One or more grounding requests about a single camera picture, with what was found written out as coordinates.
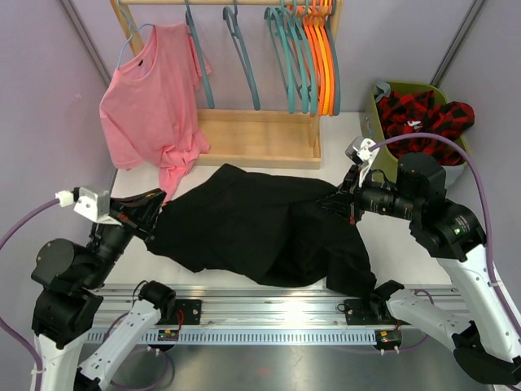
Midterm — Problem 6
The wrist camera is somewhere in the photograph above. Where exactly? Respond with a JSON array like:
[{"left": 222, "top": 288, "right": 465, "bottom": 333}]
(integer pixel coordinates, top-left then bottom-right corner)
[
  {"left": 345, "top": 136, "right": 379, "bottom": 187},
  {"left": 55, "top": 187, "right": 120, "bottom": 225}
]

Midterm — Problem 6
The aluminium corner profile right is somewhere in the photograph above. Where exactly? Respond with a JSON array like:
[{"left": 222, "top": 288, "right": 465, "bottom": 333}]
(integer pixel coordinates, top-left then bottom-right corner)
[{"left": 430, "top": 0, "right": 488, "bottom": 88}]

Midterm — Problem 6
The aluminium corner profile left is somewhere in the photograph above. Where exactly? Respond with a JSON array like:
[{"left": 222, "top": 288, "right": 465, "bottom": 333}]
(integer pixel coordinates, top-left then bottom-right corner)
[{"left": 57, "top": 0, "right": 111, "bottom": 87}]

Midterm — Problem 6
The light blue wire hanger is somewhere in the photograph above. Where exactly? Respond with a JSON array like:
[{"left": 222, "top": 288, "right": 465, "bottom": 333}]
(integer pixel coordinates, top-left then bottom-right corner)
[{"left": 116, "top": 0, "right": 155, "bottom": 68}]

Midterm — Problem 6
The wooden rack frame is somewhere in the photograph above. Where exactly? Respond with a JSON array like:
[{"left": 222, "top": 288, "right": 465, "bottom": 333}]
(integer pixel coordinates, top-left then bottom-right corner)
[{"left": 108, "top": 0, "right": 343, "bottom": 170}]

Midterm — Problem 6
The orange plastic hanger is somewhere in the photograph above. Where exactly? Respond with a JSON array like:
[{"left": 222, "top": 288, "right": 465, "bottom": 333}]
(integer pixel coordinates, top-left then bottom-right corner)
[{"left": 298, "top": 1, "right": 322, "bottom": 116}]

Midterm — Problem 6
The wooden clothes rail rod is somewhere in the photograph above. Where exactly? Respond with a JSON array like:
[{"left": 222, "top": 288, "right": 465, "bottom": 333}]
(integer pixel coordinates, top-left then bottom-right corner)
[{"left": 117, "top": 0, "right": 326, "bottom": 6}]

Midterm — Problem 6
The aluminium corner profile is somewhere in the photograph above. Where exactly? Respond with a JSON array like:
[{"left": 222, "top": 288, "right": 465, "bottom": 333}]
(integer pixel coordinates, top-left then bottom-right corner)
[
  {"left": 430, "top": 0, "right": 488, "bottom": 88},
  {"left": 57, "top": 0, "right": 111, "bottom": 87}
]

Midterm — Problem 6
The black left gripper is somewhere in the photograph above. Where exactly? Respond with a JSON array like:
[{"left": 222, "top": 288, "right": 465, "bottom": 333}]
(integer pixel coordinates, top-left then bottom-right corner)
[{"left": 81, "top": 187, "right": 164, "bottom": 288}]

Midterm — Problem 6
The yellow plastic hanger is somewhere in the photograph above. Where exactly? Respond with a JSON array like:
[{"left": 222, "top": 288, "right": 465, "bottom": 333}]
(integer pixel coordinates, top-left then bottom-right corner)
[{"left": 314, "top": 1, "right": 331, "bottom": 116}]

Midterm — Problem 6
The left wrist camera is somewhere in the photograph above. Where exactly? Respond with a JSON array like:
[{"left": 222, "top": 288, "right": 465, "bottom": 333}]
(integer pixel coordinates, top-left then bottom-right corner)
[{"left": 55, "top": 187, "right": 120, "bottom": 225}]

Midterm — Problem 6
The white slotted cable duct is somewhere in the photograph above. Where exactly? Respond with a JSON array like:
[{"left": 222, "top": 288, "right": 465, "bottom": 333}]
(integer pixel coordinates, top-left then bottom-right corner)
[{"left": 87, "top": 328, "right": 378, "bottom": 346}]

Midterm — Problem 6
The green plastic basket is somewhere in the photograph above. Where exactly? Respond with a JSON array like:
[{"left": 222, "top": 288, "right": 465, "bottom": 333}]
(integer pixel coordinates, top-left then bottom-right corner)
[{"left": 362, "top": 81, "right": 466, "bottom": 187}]

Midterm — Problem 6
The red black plaid shirt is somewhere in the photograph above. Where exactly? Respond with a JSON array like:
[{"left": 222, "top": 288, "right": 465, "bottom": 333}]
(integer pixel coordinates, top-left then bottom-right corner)
[{"left": 376, "top": 90, "right": 475, "bottom": 166}]

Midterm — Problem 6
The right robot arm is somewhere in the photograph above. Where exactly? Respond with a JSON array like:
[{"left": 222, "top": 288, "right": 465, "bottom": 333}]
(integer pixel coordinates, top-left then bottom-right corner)
[{"left": 318, "top": 153, "right": 520, "bottom": 387}]

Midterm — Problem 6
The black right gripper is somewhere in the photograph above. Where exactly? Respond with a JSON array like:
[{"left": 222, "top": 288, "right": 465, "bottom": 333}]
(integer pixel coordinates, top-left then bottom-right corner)
[{"left": 319, "top": 165, "right": 422, "bottom": 224}]

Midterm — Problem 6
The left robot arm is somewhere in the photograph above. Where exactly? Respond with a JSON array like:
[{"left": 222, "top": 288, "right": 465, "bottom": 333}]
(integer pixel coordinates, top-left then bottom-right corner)
[{"left": 31, "top": 187, "right": 176, "bottom": 390}]

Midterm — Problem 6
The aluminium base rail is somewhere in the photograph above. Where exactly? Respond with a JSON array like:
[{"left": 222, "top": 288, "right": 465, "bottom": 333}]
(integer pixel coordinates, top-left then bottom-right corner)
[{"left": 94, "top": 283, "right": 470, "bottom": 330}]

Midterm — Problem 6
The pink t-shirt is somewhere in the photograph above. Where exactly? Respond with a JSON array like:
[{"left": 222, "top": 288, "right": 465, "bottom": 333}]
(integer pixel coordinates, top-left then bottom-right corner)
[{"left": 99, "top": 23, "right": 210, "bottom": 199}]

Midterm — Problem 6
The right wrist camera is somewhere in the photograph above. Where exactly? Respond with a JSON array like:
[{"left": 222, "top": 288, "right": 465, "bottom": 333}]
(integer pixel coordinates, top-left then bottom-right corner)
[{"left": 345, "top": 136, "right": 379, "bottom": 187}]

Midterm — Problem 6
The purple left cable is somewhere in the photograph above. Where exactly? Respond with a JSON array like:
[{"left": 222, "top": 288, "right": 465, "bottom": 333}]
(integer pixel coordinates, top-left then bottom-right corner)
[{"left": 0, "top": 199, "right": 60, "bottom": 391}]

